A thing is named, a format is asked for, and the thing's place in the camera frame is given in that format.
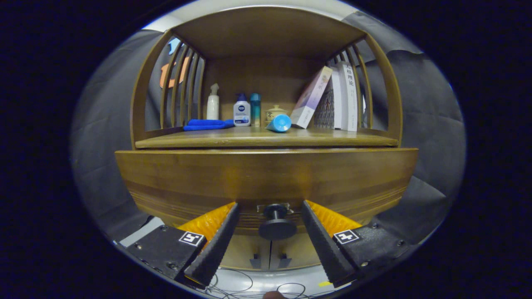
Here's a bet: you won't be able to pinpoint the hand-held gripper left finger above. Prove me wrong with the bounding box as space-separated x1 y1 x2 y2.
125 202 240 287

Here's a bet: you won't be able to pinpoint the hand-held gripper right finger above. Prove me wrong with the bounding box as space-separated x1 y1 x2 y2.
301 200 416 288

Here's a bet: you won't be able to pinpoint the wooden drawer with black knob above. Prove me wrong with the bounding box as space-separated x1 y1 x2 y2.
115 148 419 240

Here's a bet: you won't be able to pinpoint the blue squeeze tube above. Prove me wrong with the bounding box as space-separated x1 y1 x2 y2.
266 114 292 133

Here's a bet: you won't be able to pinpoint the wooden cabinet door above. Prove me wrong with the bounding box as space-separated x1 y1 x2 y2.
222 235 271 270
271 235 324 270

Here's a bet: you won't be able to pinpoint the wooden countertop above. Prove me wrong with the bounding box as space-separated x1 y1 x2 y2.
135 127 399 149

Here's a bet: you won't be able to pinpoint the wooden cabinet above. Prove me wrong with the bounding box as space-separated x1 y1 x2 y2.
130 6 404 271

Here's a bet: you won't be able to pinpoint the blue folded cloth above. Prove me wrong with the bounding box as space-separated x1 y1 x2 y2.
183 119 235 132

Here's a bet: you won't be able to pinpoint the white bottle with blue cap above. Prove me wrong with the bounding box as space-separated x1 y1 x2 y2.
233 93 251 127

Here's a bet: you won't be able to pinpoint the dark patterned book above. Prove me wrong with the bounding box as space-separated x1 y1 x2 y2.
314 85 335 128

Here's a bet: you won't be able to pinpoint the white pump bottle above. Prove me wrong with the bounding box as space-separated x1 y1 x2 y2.
207 83 220 120

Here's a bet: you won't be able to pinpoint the slim teal bottle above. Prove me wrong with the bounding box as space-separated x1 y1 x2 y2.
250 93 261 127

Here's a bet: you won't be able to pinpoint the beige lidded ceramic cup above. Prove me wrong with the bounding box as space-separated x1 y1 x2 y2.
265 105 288 125

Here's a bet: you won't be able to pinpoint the white book with black lettering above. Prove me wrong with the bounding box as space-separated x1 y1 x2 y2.
337 61 359 132

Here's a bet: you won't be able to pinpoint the plain white book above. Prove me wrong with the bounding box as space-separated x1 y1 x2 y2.
330 66 344 130

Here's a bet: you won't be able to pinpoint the purple and white book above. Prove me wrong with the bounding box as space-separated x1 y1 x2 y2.
290 66 333 129

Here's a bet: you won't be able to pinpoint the black backdrop cloth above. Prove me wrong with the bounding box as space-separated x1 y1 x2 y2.
71 10 466 245

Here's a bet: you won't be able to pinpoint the tangled black floor cables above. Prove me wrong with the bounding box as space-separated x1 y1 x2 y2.
206 268 308 299

